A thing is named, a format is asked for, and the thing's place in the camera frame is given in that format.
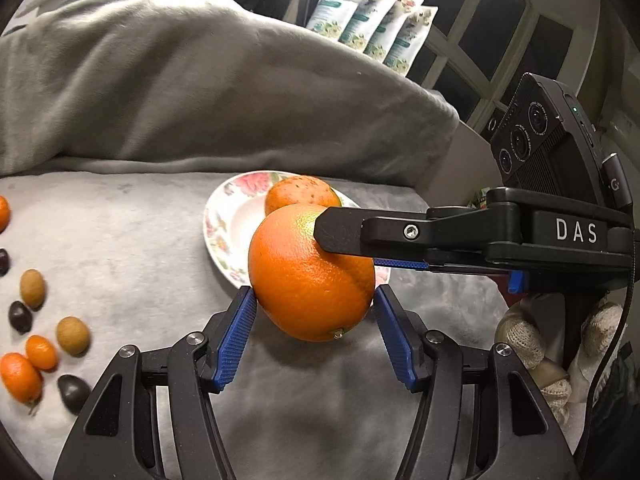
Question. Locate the grey blanket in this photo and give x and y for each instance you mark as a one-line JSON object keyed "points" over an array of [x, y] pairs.
{"points": [[175, 85]]}

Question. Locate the round tangerine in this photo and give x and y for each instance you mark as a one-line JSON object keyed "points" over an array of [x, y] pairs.
{"points": [[4, 214]]}

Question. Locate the floral white plate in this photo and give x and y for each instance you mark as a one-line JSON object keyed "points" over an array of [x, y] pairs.
{"points": [[230, 230]]}

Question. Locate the brown longan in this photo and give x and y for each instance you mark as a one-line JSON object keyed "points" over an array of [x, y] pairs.
{"points": [[73, 336], [32, 288]]}

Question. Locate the white framed window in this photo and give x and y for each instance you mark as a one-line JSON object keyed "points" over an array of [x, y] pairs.
{"points": [[475, 35]]}

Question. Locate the large smooth orange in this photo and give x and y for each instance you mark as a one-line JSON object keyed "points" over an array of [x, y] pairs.
{"points": [[300, 290]]}

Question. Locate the grey plush bed cover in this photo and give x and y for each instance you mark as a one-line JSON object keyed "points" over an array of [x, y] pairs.
{"points": [[140, 260]]}

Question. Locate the person's right hand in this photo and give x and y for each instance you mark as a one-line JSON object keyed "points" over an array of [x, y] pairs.
{"points": [[520, 335]]}

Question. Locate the person's right forearm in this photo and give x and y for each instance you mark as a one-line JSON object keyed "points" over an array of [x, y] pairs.
{"points": [[620, 410]]}

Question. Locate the speckled orange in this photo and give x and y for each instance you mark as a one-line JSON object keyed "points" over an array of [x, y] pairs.
{"points": [[295, 195]]}

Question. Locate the large oval kumquat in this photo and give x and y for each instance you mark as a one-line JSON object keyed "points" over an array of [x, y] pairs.
{"points": [[20, 377]]}

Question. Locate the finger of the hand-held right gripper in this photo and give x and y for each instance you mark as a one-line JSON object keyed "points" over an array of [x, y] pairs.
{"points": [[400, 262], [380, 232]]}

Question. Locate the small oval kumquat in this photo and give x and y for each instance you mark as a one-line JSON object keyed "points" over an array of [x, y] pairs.
{"points": [[41, 353]]}

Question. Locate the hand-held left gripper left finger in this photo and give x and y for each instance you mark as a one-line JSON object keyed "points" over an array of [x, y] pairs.
{"points": [[235, 340]]}

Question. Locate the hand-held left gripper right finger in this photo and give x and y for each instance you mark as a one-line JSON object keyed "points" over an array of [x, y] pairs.
{"points": [[395, 340]]}

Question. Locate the dark grape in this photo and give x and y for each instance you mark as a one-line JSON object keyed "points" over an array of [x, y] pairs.
{"points": [[20, 317], [3, 262], [74, 394]]}

